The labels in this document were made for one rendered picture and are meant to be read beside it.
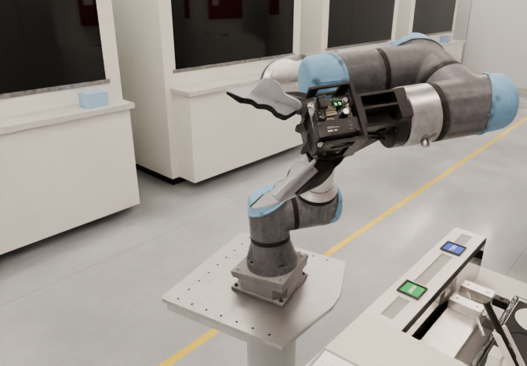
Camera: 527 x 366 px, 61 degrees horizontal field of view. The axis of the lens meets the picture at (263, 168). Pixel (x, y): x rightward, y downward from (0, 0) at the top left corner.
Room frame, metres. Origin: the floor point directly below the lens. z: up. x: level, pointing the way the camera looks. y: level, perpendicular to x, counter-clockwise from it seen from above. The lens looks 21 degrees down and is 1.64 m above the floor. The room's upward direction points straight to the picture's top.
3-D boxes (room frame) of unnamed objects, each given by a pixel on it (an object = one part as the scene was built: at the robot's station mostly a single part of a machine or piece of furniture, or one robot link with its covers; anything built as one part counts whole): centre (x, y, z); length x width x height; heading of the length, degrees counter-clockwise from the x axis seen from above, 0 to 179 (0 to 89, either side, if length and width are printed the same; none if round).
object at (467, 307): (0.94, -0.52, 0.89); 0.08 x 0.03 x 0.03; 47
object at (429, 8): (7.82, -2.56, 1.00); 1.80 x 1.08 x 2.00; 137
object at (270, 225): (1.15, -0.02, 1.06); 0.13 x 0.12 x 0.14; 103
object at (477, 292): (0.99, -0.57, 0.89); 0.08 x 0.03 x 0.03; 47
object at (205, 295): (1.15, -0.01, 0.75); 0.45 x 0.44 x 0.13; 61
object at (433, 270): (1.01, -0.45, 0.89); 0.55 x 0.09 x 0.14; 137
